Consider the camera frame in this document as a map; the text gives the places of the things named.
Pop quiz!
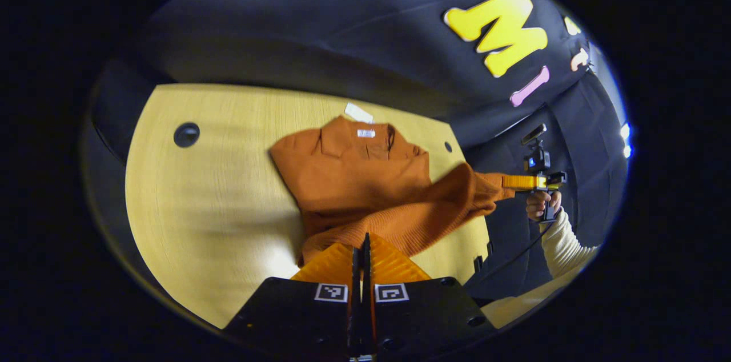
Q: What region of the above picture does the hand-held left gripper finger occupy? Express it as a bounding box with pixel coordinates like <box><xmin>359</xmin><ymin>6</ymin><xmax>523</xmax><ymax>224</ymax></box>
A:
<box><xmin>362</xmin><ymin>232</ymin><xmax>497</xmax><ymax>360</ymax></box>
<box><xmin>222</xmin><ymin>232</ymin><xmax>363</xmax><ymax>361</ymax></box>

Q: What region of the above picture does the orange knit jacket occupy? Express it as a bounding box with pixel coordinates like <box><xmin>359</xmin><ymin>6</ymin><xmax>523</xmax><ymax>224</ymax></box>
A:
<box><xmin>268</xmin><ymin>115</ymin><xmax>517</xmax><ymax>269</ymax></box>

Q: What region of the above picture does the person's cream clothing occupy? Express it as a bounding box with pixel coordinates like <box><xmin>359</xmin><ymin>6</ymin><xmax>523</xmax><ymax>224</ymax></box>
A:
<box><xmin>480</xmin><ymin>262</ymin><xmax>589</xmax><ymax>329</ymax></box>

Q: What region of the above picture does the white paper hang tag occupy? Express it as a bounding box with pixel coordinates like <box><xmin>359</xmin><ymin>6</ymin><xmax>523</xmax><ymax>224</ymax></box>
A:
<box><xmin>344</xmin><ymin>102</ymin><xmax>375</xmax><ymax>124</ymax></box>

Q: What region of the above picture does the black backdrop cloth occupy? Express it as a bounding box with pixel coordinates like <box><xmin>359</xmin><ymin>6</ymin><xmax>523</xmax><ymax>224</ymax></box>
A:
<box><xmin>80</xmin><ymin>0</ymin><xmax>632</xmax><ymax>305</ymax></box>

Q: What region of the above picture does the black cable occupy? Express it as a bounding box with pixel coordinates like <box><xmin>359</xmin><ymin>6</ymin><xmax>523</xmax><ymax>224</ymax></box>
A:
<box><xmin>464</xmin><ymin>220</ymin><xmax>553</xmax><ymax>289</ymax></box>

